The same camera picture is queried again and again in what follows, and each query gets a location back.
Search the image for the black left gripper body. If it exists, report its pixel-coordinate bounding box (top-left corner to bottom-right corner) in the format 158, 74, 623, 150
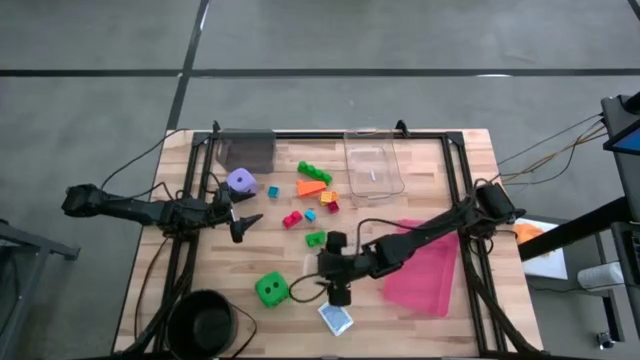
205, 192, 239, 234

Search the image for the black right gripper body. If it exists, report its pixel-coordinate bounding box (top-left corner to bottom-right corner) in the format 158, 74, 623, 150
317, 244, 371, 285

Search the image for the purple foam die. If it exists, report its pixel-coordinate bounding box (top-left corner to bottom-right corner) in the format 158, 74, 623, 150
226, 167, 261, 196

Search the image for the blue-backed card deck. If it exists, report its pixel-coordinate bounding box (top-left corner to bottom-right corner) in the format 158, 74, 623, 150
317, 301, 355, 337

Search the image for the red two-stud building block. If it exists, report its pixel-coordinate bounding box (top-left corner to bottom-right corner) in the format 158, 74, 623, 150
281, 209, 304, 230

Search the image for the orange wedge building block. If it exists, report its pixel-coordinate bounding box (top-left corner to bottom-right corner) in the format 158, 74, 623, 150
295, 178, 328, 198

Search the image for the green foam die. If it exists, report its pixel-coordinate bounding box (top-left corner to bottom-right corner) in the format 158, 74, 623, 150
254, 271, 290, 309

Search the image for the long green building block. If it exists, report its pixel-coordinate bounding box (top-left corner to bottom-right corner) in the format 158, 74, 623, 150
296, 160, 334, 187

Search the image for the dark translucent plastic bin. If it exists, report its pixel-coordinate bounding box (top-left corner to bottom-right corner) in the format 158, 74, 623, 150
215, 128, 278, 175

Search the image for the pink plastic tray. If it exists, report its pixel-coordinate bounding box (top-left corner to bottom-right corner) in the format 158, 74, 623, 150
382, 218, 460, 319

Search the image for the clear plastic container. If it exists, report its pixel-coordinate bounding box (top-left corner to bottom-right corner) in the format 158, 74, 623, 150
342, 128, 406, 208

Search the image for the black round bowl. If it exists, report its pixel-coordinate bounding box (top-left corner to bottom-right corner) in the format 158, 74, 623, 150
166, 288, 259, 360

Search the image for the orange object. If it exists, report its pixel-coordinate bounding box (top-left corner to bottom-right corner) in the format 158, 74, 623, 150
513, 222, 545, 246

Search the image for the grey metal table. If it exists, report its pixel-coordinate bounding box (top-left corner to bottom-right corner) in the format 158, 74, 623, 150
0, 218, 81, 360

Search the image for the white paper sheet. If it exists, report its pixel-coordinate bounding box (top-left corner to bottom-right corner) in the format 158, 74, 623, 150
513, 217, 570, 281

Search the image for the black diagonal beam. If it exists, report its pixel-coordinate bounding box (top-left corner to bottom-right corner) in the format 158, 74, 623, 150
517, 196, 640, 262

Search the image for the white roll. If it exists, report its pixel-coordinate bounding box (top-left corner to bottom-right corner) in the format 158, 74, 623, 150
576, 261, 626, 292

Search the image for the dark grey equipment cart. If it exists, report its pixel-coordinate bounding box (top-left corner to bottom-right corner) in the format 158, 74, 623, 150
599, 92, 640, 346

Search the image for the tablet with blue screen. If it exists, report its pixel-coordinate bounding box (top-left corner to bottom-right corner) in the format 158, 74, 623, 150
603, 127, 640, 156

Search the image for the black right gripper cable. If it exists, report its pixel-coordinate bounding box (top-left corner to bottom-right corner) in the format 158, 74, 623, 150
288, 272, 329, 305

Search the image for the black aluminium table frame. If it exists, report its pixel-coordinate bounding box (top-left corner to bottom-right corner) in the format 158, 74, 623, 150
119, 127, 546, 359

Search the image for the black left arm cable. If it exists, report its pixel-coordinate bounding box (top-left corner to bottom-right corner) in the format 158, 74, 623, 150
99, 127, 194, 192

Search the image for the brown cable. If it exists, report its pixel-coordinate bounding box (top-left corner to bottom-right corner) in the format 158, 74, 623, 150
133, 237, 169, 341

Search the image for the tan cable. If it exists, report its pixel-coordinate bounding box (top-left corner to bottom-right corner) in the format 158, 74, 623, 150
499, 124, 609, 187

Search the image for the thin black cable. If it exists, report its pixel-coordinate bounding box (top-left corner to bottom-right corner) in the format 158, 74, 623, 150
497, 113, 606, 166

